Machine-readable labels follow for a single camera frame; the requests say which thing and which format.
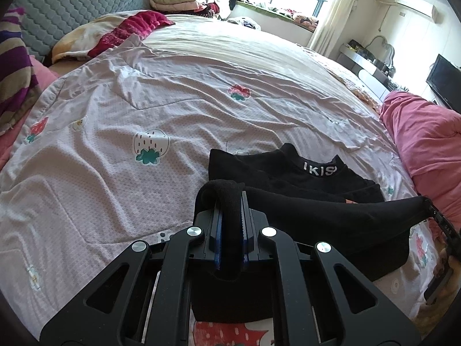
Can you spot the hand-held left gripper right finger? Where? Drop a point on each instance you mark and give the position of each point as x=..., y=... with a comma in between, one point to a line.
x=245, y=238

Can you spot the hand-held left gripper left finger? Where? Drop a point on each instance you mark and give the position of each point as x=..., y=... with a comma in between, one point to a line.
x=216, y=239

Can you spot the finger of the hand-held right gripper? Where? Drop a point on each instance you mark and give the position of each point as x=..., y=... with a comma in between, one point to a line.
x=444, y=223

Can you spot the black turtleneck top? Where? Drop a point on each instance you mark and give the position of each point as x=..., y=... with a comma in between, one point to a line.
x=324, y=216

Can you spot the clothes on windowsill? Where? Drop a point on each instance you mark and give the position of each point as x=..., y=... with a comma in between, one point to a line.
x=302, y=20

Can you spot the pink blanket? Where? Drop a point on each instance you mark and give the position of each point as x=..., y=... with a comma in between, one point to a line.
x=425, y=140

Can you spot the black television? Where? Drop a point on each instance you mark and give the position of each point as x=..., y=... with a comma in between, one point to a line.
x=444, y=79

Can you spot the pink printed quilt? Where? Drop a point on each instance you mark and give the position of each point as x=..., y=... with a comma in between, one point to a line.
x=144, y=97

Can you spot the peach floral sheet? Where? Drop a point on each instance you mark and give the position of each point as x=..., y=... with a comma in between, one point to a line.
x=356, y=90

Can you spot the white dresser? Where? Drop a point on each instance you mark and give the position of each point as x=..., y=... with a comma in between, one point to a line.
x=363, y=68

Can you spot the heart-shaped mirror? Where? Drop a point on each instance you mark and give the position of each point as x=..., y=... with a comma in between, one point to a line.
x=387, y=52

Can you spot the black and white cloth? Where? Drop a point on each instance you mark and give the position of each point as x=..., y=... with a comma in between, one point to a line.
x=248, y=23

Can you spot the white air conditioner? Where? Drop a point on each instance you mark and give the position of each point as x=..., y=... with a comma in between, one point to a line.
x=414, y=5

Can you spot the red patterned cloth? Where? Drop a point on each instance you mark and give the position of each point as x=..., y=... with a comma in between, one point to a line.
x=140, y=21

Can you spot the green windowsill mat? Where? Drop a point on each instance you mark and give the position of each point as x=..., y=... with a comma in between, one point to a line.
x=259, y=7

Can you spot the cream curtain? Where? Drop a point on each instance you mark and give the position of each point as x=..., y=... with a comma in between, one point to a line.
x=338, y=10

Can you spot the pink pillow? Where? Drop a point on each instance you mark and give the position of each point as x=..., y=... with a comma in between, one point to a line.
x=46, y=72

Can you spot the cream pillow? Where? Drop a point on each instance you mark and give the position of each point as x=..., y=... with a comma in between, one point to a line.
x=75, y=41

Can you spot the striped purple blanket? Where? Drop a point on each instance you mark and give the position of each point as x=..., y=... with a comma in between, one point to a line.
x=14, y=61

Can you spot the grey quilted headboard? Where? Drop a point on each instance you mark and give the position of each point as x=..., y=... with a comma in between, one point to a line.
x=72, y=3

